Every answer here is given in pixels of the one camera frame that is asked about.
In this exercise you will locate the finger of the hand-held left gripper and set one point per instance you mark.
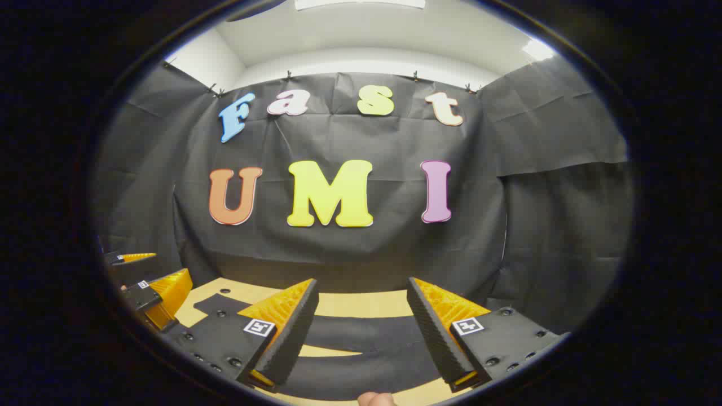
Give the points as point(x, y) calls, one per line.
point(141, 296)
point(113, 259)

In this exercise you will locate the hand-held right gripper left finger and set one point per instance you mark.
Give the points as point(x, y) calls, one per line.
point(290, 338)

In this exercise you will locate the ceiling light panel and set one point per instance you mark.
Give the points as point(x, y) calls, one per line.
point(538, 49)

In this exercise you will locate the black denim jeans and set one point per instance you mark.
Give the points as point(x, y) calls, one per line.
point(361, 338)

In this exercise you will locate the black backdrop cloth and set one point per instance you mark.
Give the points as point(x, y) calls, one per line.
point(350, 141)

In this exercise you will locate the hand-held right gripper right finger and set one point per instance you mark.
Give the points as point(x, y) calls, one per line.
point(437, 338)

